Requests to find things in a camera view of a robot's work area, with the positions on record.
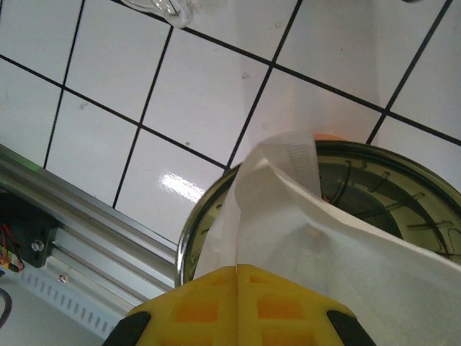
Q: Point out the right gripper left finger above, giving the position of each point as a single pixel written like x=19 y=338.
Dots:
x=187 y=317

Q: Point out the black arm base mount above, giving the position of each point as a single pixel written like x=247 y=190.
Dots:
x=32 y=223

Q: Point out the orange transparent pitcher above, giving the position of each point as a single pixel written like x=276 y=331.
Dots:
x=329 y=137

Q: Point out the white paper coffee filter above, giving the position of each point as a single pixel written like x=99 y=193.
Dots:
x=288 y=230

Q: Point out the aluminium frame rail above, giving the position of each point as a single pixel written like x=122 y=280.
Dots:
x=90 y=230

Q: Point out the clear plastic pitcher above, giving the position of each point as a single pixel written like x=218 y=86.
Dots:
x=173 y=16

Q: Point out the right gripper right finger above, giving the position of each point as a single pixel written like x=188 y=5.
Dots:
x=288 y=320

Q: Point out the green transparent coffee dripper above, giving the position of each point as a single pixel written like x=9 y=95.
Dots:
x=378 y=202

